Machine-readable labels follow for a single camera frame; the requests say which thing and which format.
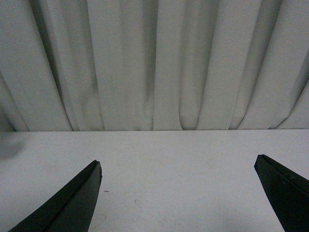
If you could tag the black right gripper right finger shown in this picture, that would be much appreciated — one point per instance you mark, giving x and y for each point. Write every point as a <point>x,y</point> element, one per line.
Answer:
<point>287,192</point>

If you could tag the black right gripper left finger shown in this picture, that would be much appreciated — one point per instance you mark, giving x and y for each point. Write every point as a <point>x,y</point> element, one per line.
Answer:
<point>71,208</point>

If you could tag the grey pleated curtain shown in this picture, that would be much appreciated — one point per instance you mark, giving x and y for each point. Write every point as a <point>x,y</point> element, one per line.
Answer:
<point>93,65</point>

